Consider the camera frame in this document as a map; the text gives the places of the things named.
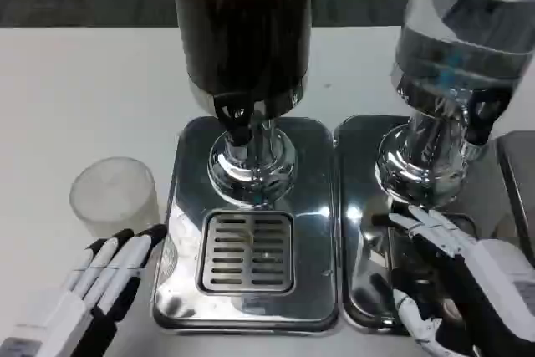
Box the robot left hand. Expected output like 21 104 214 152
0 223 169 357

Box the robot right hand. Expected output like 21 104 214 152
371 205 535 357

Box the clear ribbed glass cup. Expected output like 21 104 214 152
69 156 162 237

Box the steel dispenser base tray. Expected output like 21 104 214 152
334 114 501 337
150 115 340 337
495 130 535 268

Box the clear water dispenser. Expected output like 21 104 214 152
374 0 535 210

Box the dark drink dispenser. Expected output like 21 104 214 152
169 0 318 211

